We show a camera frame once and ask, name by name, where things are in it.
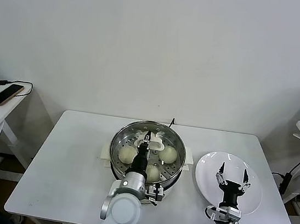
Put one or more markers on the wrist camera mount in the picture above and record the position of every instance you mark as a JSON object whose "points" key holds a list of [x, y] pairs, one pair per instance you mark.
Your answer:
{"points": [[154, 192], [227, 214]]}

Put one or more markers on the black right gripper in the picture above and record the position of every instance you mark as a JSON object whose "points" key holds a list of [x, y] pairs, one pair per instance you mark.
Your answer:
{"points": [[230, 193]]}

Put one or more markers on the perforated steel steamer basket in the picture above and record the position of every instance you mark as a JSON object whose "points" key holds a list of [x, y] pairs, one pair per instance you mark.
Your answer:
{"points": [[170, 180]]}

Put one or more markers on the white ceramic plate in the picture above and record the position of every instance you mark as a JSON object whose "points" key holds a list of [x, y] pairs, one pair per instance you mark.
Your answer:
{"points": [[205, 174]]}

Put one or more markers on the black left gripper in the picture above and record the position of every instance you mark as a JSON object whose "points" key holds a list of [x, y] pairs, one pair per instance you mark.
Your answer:
{"points": [[141, 162]]}

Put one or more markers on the white steamed baozi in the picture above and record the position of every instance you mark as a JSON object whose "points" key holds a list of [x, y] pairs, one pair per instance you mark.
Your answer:
{"points": [[168, 155], [126, 154], [154, 174]]}

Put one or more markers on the black cooker power plug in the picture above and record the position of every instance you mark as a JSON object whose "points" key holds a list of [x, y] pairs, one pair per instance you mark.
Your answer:
{"points": [[172, 122]]}

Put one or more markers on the gold-edged black smartphone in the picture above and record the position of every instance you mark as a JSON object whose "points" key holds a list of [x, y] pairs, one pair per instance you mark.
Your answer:
{"points": [[6, 94]]}

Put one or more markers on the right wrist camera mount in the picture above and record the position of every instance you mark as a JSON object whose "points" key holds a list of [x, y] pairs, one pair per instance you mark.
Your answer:
{"points": [[227, 214]]}

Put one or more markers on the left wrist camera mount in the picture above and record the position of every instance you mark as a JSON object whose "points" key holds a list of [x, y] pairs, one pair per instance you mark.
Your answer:
{"points": [[154, 192]]}

